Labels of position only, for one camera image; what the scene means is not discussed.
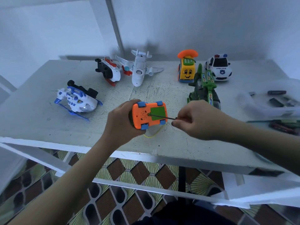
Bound person's right hand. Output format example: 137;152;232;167
171;100;240;141

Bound green orange toy car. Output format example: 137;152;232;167
130;101;168;131

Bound dark green toy helicopter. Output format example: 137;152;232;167
187;63;222;111

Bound white grey battery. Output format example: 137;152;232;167
283;96;300;107

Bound person's right forearm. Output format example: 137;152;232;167
225;115;300;174

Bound person's left hand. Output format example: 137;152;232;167
101;99;153;150

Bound white blue toy vehicle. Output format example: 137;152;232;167
54;80;103;122

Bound black white toy car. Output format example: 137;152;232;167
205;54;233;82

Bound red white toy vehicle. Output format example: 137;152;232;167
95;57;123;87

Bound clear plastic container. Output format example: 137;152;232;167
237;79;300;119

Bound person's left forearm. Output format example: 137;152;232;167
9;138;123;225

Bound pile of batteries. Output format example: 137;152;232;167
269;119;300;135

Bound white toy airplane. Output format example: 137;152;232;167
115;49;164;87

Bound yellow orange toy car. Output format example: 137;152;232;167
177;49;199;83

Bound person's dark trousers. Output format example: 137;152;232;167
133;201;244;225

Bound teal container lid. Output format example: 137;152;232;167
246;118;300;136

